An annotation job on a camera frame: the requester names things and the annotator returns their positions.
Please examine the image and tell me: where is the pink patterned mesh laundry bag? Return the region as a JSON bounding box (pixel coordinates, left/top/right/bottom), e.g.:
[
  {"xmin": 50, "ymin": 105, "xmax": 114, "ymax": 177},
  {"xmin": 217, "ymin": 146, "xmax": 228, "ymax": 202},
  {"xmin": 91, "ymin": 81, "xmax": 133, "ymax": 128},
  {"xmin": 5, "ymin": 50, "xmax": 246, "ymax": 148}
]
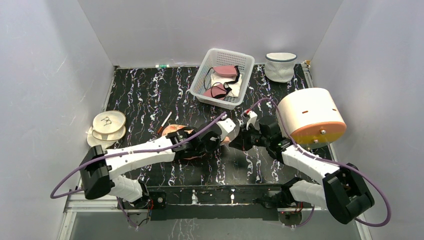
[{"xmin": 160, "ymin": 119, "xmax": 236, "ymax": 160}]

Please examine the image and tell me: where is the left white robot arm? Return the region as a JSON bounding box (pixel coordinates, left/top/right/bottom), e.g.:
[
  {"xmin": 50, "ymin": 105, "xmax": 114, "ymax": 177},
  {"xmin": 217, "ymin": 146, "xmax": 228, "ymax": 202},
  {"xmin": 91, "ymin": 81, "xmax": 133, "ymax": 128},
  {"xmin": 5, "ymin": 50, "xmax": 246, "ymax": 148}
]
[{"xmin": 79, "ymin": 120, "xmax": 235, "ymax": 208}]

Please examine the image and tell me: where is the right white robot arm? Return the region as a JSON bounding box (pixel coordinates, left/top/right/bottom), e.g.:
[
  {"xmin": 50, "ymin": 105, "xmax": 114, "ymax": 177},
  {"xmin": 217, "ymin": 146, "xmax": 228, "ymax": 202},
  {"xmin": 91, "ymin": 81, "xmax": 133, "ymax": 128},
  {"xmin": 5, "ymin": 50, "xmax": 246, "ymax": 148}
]
[{"xmin": 229, "ymin": 116, "xmax": 375, "ymax": 224}]

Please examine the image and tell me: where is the white mesh laundry bag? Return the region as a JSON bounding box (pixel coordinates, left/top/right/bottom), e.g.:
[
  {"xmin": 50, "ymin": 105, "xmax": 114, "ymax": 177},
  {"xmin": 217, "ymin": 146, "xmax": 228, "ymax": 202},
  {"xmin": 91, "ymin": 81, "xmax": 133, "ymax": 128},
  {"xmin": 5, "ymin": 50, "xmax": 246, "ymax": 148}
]
[{"xmin": 264, "ymin": 52, "xmax": 297, "ymax": 83}]

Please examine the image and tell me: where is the red and white pen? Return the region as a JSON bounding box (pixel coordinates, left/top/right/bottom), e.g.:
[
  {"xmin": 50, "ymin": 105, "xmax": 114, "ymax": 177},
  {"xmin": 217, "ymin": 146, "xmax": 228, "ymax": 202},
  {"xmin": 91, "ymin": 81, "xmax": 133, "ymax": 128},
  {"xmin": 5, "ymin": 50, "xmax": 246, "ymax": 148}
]
[{"xmin": 156, "ymin": 111, "xmax": 173, "ymax": 134}]

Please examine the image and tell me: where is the white plastic basket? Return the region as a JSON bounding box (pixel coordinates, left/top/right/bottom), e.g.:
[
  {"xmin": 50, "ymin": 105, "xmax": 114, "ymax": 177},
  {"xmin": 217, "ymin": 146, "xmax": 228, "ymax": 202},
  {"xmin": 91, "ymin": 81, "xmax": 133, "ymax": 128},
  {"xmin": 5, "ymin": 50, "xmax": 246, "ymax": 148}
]
[{"xmin": 189, "ymin": 48, "xmax": 255, "ymax": 110}]

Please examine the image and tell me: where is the white and orange drum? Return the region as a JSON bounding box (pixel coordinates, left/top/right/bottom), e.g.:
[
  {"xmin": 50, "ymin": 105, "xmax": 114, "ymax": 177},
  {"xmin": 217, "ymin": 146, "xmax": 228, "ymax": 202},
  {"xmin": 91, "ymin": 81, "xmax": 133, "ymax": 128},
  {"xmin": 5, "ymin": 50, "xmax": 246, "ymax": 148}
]
[{"xmin": 276, "ymin": 87, "xmax": 347, "ymax": 150}]

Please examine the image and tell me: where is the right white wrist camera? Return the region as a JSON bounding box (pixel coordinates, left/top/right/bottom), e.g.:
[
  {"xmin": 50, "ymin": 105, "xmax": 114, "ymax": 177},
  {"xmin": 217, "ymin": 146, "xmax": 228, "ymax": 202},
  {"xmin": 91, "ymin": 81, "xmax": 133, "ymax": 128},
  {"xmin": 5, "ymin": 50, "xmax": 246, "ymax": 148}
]
[{"xmin": 242, "ymin": 109, "xmax": 258, "ymax": 130}]

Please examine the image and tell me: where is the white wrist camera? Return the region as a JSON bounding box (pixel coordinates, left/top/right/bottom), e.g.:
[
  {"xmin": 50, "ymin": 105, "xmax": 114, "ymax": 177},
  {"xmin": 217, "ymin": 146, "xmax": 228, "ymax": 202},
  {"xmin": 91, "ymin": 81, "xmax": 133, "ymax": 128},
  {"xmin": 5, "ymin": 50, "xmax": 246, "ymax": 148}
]
[
  {"xmin": 242, "ymin": 109, "xmax": 258, "ymax": 130},
  {"xmin": 215, "ymin": 114, "xmax": 236, "ymax": 142}
]

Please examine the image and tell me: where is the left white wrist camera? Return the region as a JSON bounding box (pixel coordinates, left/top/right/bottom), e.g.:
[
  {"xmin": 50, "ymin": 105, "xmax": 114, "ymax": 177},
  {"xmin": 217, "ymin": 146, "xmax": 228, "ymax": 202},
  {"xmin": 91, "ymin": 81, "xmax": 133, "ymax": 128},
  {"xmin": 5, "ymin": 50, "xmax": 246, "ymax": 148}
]
[{"xmin": 215, "ymin": 114, "xmax": 236, "ymax": 142}]

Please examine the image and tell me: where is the aluminium frame rail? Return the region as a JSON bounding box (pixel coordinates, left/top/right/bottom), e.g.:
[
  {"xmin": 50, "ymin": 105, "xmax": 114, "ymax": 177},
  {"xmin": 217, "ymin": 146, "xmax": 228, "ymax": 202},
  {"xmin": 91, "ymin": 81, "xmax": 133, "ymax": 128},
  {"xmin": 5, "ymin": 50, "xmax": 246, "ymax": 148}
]
[{"xmin": 58, "ymin": 187, "xmax": 372, "ymax": 240}]

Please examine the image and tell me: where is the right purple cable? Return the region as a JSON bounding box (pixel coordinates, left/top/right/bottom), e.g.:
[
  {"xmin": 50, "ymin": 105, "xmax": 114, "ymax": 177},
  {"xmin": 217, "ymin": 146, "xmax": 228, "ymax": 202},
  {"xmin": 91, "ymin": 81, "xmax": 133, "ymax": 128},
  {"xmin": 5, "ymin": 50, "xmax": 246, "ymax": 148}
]
[{"xmin": 243, "ymin": 97, "xmax": 392, "ymax": 228}]

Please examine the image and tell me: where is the purple cable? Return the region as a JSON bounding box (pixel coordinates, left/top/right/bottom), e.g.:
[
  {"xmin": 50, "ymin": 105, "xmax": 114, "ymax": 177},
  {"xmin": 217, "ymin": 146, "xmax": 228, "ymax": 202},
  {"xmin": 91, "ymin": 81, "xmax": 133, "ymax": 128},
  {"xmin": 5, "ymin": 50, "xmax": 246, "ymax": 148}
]
[
  {"xmin": 243, "ymin": 97, "xmax": 392, "ymax": 228},
  {"xmin": 50, "ymin": 111, "xmax": 228, "ymax": 229}
]

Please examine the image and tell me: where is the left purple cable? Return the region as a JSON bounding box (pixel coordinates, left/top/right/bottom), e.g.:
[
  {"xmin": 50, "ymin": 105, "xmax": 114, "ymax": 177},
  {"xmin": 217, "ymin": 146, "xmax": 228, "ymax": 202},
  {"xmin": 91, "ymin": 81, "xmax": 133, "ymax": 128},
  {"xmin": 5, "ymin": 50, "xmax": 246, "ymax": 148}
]
[{"xmin": 50, "ymin": 111, "xmax": 228, "ymax": 229}]

